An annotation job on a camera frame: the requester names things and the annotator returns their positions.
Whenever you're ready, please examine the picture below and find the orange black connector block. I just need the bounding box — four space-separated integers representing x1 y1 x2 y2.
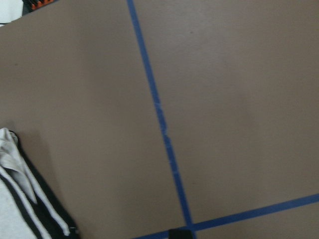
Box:
23 0 55 10

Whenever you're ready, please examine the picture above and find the grey cartoon print t-shirt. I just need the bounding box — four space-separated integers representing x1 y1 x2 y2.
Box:
0 128 80 239

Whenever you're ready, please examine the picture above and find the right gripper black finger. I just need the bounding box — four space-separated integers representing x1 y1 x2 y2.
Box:
168 229 193 239

